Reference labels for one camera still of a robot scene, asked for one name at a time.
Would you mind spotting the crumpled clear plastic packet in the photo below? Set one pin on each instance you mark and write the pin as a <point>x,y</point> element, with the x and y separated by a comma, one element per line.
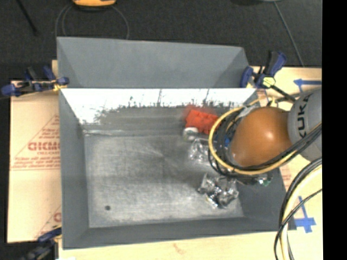
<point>218,192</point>

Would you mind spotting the small clear glass object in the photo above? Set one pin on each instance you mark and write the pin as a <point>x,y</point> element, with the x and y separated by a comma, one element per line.
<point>198,151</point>

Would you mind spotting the small white round object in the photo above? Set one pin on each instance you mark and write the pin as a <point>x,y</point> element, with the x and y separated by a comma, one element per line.
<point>190,133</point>

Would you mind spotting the red toy block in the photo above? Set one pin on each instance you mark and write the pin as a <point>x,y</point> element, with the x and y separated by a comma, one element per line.
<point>199,119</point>

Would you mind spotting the grey metal bin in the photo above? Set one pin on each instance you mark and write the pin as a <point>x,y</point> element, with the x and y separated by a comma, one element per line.
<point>130,166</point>

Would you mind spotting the brown cardboard board, red print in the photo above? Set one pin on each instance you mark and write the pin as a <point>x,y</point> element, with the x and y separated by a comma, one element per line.
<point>32,188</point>

